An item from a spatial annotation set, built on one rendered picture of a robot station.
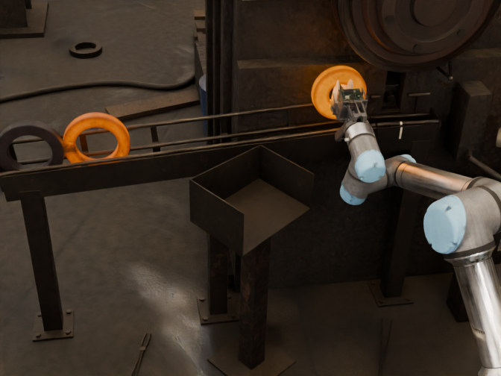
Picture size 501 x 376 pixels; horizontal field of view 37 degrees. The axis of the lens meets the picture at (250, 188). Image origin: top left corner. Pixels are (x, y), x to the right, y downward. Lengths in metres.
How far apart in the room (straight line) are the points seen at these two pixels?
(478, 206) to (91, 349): 1.37
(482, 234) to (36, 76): 2.98
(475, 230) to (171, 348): 1.18
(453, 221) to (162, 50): 3.01
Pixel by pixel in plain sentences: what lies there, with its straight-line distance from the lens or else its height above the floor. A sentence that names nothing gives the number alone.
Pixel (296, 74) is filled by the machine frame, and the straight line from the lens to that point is 2.22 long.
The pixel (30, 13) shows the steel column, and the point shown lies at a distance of 4.97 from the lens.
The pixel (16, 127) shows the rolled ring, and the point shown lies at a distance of 2.16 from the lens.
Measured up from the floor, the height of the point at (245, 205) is 0.60.
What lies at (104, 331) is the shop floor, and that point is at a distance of 2.56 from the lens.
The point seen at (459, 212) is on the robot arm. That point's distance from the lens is 1.66.
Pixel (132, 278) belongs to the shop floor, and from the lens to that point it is 2.74.
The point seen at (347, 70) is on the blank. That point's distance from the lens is 2.13.
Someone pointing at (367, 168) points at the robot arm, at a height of 0.79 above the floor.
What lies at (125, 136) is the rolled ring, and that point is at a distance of 2.15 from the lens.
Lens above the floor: 1.81
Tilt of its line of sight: 35 degrees down
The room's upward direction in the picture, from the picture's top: 2 degrees clockwise
